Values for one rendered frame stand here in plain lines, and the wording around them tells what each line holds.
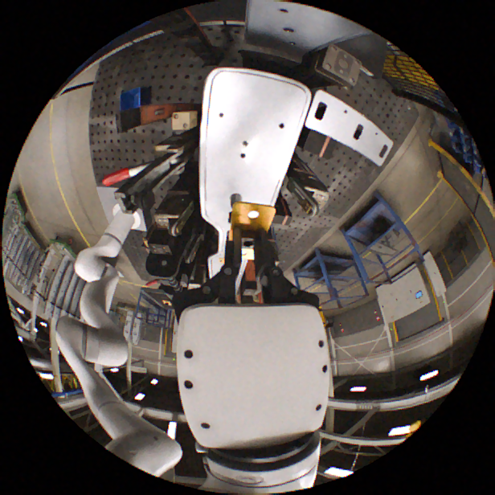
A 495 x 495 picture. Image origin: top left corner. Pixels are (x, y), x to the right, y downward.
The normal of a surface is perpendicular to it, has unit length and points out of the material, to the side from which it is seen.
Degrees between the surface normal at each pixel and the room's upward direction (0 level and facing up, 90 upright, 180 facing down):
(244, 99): 0
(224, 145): 0
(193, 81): 0
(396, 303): 90
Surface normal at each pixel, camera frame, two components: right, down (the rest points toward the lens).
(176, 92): 0.05, 0.79
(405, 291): -0.94, -0.17
